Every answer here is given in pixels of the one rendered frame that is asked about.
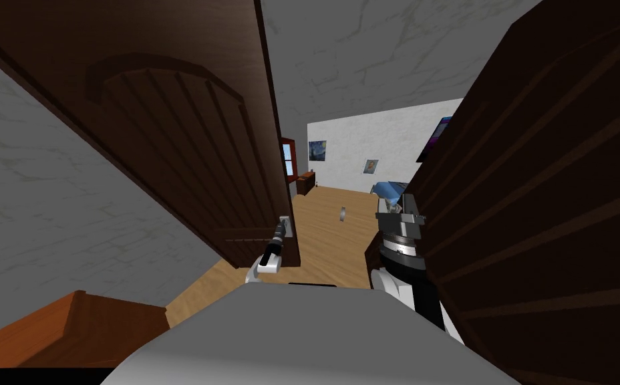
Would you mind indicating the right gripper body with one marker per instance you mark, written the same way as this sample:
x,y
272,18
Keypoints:
x,y
402,227

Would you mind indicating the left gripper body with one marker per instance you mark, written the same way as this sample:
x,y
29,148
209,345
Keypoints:
x,y
279,233

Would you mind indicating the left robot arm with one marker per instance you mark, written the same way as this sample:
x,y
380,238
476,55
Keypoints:
x,y
268,262

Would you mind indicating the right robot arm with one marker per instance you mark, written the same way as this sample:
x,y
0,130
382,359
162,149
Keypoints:
x,y
407,270

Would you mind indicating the blue bed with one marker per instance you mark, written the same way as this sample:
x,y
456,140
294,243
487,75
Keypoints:
x,y
390,191

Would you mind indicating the small dark brown cabinet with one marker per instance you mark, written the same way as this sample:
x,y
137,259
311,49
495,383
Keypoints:
x,y
305,183

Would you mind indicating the small grey floor object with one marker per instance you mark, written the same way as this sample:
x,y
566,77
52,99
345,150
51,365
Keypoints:
x,y
343,214

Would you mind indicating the small portrait picture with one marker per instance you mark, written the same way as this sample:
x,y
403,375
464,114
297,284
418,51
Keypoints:
x,y
370,166

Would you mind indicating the red-framed window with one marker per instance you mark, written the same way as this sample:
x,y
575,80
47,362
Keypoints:
x,y
288,158

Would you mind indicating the blue starry night painting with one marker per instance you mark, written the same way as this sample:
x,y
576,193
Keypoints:
x,y
317,151

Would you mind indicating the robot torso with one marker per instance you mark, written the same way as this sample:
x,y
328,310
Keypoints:
x,y
299,342

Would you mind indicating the dark brown arched-panel door leaf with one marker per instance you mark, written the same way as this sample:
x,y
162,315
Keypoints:
x,y
181,133

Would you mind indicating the dark brown slatted door leaf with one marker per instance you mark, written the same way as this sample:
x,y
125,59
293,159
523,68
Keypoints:
x,y
556,187

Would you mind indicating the orange-brown wooden cabinet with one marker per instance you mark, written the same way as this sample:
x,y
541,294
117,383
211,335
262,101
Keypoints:
x,y
75,337

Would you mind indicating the purple and blue wall picture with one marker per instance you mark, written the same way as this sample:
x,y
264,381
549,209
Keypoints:
x,y
439,136

